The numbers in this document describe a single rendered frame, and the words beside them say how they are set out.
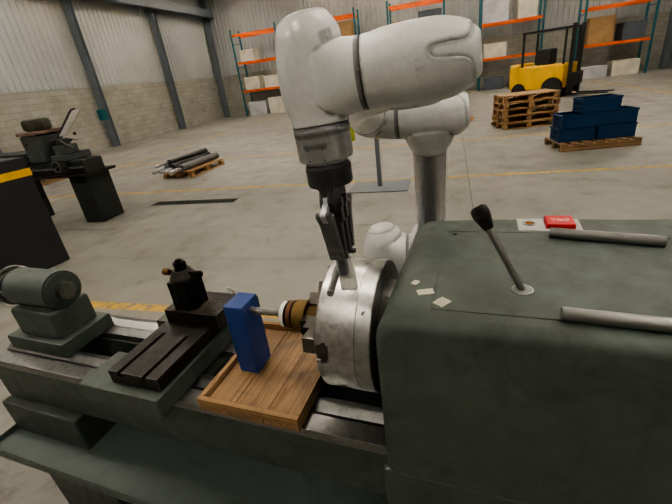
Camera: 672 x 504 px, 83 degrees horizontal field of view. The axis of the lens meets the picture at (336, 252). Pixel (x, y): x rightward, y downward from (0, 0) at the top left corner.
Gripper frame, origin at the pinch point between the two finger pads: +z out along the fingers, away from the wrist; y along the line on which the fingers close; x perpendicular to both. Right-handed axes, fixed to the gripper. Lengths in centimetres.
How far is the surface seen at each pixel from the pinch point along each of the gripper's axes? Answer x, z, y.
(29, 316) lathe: -126, 23, -13
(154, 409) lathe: -59, 39, 4
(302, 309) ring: -19.0, 17.8, -14.7
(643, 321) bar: 44.3, 6.3, 3.5
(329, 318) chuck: -7.2, 13.1, -4.3
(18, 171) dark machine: -441, -12, -224
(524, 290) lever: 30.2, 6.9, -6.1
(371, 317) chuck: 1.9, 12.8, -4.9
